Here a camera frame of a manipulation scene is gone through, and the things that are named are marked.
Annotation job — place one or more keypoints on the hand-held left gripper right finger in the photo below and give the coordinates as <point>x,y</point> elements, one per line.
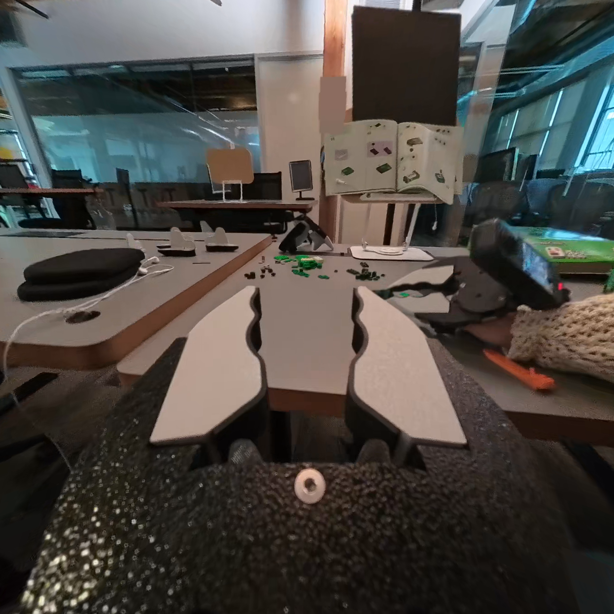
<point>407,379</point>

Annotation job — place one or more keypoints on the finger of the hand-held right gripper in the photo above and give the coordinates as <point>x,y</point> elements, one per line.
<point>429,277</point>
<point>431,293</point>

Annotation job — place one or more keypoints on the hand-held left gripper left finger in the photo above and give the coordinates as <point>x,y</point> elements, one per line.
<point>211,369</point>

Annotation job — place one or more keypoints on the person's right forearm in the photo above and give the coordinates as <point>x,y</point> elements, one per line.
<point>566,336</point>

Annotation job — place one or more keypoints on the scattered black lego pieces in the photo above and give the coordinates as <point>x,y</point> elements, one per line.
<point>261,273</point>

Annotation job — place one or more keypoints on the person's right hand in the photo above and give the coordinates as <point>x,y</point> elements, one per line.
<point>489,331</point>

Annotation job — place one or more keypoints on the pile of dark green pieces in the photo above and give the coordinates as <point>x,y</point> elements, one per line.
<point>367,274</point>

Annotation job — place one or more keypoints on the orange brick separator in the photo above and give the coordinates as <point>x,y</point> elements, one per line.
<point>518,369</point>

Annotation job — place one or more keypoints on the grey wood-edged table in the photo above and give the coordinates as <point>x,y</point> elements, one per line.
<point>158,297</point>

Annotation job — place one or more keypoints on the grey mesh office chair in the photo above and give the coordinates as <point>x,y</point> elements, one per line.
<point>499,201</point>

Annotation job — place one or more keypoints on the green printed box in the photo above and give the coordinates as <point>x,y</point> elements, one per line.
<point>571,249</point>

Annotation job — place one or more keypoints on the pile of bright green pieces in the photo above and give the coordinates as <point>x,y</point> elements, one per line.
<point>304,264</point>

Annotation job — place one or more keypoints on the open instruction booklet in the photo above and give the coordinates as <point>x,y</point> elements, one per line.
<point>383,158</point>

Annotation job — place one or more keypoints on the white wedge-shaped part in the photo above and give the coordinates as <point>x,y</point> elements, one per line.
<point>206,226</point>
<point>176,242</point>
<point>220,240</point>
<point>134,241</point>

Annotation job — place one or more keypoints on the black oval pad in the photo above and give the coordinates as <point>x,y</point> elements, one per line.
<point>62,290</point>
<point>86,264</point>

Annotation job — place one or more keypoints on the small framed sign stand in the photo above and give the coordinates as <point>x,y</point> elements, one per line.
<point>301,175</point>

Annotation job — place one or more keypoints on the brown office desk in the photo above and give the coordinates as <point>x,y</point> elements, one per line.
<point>240,205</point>
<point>48,191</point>

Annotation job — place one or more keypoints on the large paned window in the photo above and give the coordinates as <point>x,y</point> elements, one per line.
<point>575,129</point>

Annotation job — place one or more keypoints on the black office chair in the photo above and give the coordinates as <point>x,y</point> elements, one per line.
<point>19,460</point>
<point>72,192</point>

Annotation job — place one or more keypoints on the black panel on stand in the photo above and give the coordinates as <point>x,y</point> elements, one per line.
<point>405,62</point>

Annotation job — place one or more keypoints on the tan chair with white frame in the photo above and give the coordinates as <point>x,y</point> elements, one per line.
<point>230,165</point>

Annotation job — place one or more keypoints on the wooden support post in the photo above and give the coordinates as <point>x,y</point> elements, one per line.
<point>336,38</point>

